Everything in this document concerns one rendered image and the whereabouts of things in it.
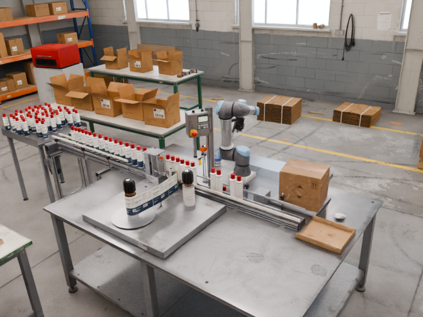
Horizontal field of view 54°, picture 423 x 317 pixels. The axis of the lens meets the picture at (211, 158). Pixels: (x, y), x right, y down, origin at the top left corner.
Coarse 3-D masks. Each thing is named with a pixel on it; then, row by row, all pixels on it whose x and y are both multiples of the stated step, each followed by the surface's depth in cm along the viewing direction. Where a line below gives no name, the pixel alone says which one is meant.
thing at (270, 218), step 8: (128, 168) 367; (144, 176) 357; (200, 192) 321; (216, 200) 314; (224, 200) 308; (240, 208) 301; (248, 208) 297; (256, 216) 295; (264, 216) 290; (272, 216) 286; (280, 224) 284; (288, 224) 280; (296, 224) 276; (304, 224) 284
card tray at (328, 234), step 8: (312, 224) 283; (320, 224) 283; (328, 224) 282; (336, 224) 278; (304, 232) 275; (312, 232) 274; (320, 232) 274; (328, 232) 274; (336, 232) 273; (344, 232) 273; (352, 232) 267; (304, 240) 266; (312, 240) 262; (320, 240) 266; (328, 240) 266; (336, 240) 265; (344, 240) 265; (328, 248) 257; (336, 248) 254
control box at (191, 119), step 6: (186, 114) 309; (192, 114) 307; (198, 114) 308; (204, 114) 309; (186, 120) 312; (192, 120) 308; (186, 126) 316; (192, 126) 310; (186, 132) 319; (192, 132) 312; (198, 132) 313; (204, 132) 315
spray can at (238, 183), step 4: (240, 176) 297; (240, 180) 298; (236, 184) 299; (240, 184) 298; (236, 188) 301; (240, 188) 300; (236, 192) 302; (240, 192) 301; (236, 196) 304; (240, 196) 302
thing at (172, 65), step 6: (156, 54) 723; (162, 54) 733; (174, 54) 701; (180, 54) 713; (162, 60) 708; (168, 60) 745; (174, 60) 710; (180, 60) 721; (162, 66) 722; (168, 66) 714; (174, 66) 714; (180, 66) 724; (162, 72) 727; (168, 72) 719; (174, 72) 717; (180, 72) 729
